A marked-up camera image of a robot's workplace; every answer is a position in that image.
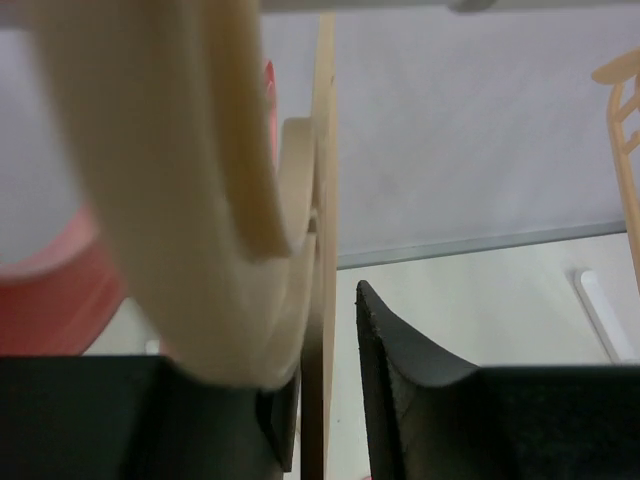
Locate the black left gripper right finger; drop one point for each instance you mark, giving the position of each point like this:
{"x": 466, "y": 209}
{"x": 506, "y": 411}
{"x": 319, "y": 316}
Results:
{"x": 433, "y": 415}

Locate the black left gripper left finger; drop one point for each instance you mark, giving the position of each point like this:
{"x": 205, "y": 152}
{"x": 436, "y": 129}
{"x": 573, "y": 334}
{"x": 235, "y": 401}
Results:
{"x": 137, "y": 417}

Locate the pink thick hanger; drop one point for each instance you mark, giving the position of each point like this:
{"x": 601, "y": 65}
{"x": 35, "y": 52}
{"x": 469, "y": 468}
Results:
{"x": 58, "y": 301}

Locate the beige thick hanger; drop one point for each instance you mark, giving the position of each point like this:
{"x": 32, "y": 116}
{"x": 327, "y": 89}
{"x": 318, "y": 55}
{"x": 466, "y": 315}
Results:
{"x": 226, "y": 239}

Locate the white right rack foot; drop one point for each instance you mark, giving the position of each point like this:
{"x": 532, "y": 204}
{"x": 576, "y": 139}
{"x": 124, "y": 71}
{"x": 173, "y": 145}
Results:
{"x": 603, "y": 318}

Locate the silver horizontal rack bar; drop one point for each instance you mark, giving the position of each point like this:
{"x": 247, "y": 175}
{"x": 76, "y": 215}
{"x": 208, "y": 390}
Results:
{"x": 281, "y": 6}

